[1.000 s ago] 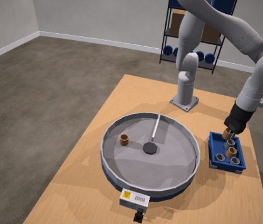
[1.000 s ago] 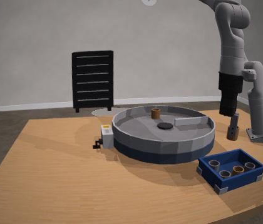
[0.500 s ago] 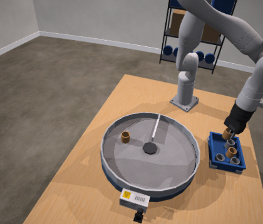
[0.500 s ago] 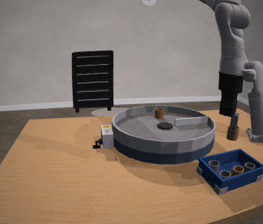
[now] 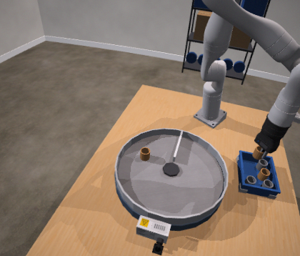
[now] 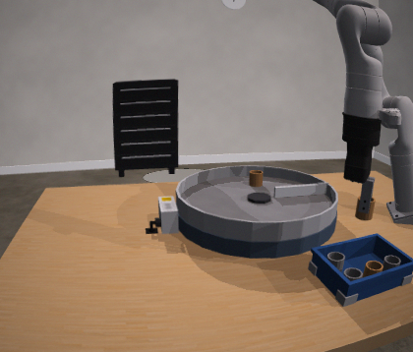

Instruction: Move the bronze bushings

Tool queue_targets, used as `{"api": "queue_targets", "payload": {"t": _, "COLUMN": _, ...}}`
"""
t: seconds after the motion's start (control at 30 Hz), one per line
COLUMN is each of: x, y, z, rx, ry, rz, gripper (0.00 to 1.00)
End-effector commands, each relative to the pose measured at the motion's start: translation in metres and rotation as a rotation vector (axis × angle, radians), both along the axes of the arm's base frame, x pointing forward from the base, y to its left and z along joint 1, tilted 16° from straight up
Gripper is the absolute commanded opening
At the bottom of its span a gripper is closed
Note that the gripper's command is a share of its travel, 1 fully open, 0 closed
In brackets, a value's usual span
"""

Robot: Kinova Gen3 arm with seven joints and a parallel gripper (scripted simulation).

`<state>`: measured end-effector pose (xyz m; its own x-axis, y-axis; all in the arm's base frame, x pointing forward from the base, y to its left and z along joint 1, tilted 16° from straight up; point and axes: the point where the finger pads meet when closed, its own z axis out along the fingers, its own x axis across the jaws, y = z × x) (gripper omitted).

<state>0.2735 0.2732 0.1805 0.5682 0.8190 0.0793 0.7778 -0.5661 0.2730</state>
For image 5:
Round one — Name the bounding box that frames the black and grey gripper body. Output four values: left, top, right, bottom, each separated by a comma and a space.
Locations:
254, 103, 300, 154

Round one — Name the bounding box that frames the blue crate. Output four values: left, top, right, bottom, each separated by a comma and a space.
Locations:
236, 151, 281, 200

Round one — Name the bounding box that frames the bronze bushing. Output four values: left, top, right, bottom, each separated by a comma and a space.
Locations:
257, 168, 270, 181
252, 146, 263, 160
140, 147, 150, 161

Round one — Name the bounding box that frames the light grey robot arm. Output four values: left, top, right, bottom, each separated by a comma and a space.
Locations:
201, 0, 300, 120

